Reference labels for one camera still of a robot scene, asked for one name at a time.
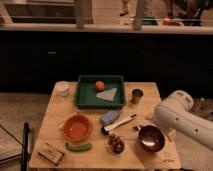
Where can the beige wooden gripper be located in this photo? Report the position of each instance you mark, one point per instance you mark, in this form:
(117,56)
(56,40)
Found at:
(171,135)

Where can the dark brown bowl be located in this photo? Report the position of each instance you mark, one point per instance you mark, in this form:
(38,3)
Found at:
(151,138)

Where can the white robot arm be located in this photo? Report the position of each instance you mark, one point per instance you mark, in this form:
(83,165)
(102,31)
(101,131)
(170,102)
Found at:
(174,113)

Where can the metal fork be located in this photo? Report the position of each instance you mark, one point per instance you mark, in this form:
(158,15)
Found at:
(138,127)

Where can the metal cup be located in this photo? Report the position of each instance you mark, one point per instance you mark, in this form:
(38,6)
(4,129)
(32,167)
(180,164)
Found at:
(136,96)

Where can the bunch of dark grapes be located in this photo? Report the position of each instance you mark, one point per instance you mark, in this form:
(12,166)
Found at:
(116,144)

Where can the blue sponge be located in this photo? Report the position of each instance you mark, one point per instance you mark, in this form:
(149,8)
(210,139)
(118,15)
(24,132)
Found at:
(109,117)

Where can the grey folded cloth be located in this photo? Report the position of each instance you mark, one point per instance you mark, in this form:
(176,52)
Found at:
(107,95)

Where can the orange fruit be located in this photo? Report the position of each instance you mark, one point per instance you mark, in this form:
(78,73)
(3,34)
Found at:
(99,85)

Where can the green cucumber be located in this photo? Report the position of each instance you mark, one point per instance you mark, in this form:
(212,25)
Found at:
(81,148)

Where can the orange bowl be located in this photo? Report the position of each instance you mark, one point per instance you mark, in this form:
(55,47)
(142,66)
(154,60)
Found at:
(77,128)

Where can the green plastic tray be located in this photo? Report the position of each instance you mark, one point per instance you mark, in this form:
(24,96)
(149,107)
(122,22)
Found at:
(86,94)

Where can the wooden spoon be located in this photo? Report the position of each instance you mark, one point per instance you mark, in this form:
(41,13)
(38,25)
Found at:
(63,121)

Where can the small white cup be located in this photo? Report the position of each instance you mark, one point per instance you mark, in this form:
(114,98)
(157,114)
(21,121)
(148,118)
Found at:
(62,88)

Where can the brown wooden box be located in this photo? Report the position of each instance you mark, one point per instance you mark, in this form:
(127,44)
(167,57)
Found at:
(50,153)

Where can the black chair frame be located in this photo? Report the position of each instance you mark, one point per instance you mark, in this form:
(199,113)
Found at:
(25,154)

